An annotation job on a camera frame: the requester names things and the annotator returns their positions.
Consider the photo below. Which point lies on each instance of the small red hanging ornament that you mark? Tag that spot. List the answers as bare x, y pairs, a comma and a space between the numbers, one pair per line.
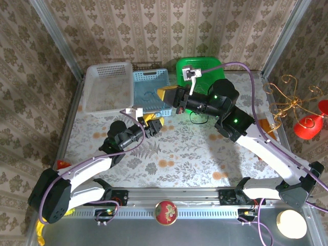
325, 107

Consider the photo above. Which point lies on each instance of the orange flat board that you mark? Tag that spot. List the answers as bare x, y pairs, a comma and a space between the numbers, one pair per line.
264, 125

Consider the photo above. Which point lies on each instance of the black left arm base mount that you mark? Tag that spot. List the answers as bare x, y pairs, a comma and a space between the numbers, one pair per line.
120, 197

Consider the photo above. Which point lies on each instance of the black connector box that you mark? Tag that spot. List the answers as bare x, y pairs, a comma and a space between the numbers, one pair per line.
102, 212
246, 213

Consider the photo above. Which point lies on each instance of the cream round disc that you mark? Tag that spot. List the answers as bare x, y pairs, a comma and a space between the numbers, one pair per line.
292, 224

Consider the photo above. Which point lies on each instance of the light blue plastic basket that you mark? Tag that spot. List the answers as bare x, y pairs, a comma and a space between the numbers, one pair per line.
148, 82

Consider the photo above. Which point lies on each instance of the yellow banana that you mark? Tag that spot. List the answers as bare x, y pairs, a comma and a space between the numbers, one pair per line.
39, 230

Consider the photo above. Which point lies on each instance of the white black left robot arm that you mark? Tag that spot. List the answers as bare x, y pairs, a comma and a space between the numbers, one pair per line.
84, 166

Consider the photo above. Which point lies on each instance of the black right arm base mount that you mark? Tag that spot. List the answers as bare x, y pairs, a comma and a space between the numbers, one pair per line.
225, 197

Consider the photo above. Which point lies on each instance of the green plastic basket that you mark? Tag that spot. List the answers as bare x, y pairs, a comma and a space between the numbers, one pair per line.
205, 79

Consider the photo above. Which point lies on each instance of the floral tablecloth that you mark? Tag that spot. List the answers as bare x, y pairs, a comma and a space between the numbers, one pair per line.
153, 176

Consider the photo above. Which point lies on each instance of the black left connector box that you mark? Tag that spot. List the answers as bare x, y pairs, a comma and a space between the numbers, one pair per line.
102, 212

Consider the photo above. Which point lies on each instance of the red item in clear cup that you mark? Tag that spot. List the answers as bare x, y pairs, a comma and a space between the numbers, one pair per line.
61, 164

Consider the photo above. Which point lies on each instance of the large red hanging ornament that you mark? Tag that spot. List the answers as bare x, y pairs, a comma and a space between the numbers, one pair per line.
307, 128

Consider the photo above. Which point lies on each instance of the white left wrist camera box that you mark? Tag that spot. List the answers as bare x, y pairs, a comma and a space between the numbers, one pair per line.
134, 110

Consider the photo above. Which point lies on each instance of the red gold patterned ball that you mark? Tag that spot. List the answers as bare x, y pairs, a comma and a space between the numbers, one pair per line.
166, 212

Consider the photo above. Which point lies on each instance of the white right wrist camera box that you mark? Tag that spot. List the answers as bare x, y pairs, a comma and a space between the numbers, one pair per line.
191, 71

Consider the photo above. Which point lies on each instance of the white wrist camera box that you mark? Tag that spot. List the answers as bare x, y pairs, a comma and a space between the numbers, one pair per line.
134, 110
191, 71

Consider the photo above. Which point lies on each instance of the aluminium frame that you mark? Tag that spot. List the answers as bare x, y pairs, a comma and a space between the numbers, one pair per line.
174, 194

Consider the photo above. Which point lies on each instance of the black right connector box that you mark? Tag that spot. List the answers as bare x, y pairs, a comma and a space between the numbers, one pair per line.
246, 213

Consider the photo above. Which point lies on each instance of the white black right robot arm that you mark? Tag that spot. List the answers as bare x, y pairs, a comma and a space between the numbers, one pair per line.
269, 156

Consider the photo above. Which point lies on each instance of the white plastic basket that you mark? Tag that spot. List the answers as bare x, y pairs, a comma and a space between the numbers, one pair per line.
107, 87

